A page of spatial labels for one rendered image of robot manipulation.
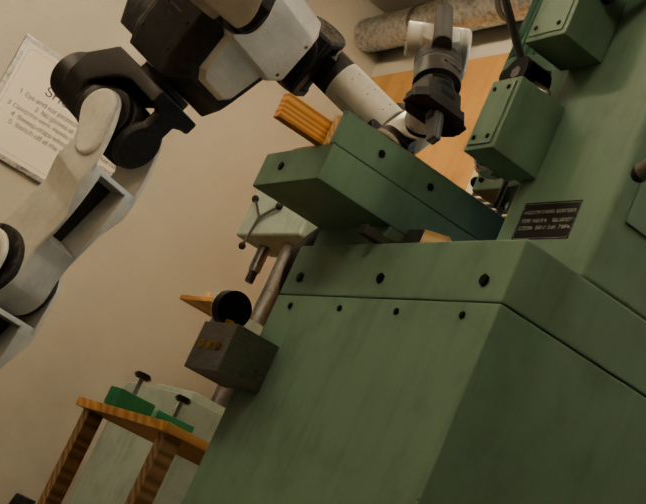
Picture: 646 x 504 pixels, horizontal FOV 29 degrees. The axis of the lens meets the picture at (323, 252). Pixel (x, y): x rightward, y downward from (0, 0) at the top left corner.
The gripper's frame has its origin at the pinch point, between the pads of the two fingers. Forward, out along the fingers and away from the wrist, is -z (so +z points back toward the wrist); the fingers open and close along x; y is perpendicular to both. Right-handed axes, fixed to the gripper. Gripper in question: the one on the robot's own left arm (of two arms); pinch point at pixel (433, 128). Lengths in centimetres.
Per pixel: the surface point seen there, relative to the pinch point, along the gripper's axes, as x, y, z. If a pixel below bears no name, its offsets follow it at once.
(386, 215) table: 13.5, 5.9, -33.1
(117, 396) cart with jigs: -18, -137, 15
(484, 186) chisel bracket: -4.3, 8.4, -16.6
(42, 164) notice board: -9, -229, 156
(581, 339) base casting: 1, 31, -62
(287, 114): 33.6, 5.8, -26.2
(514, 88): 12.2, 30.7, -23.4
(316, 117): 29.2, 6.8, -24.4
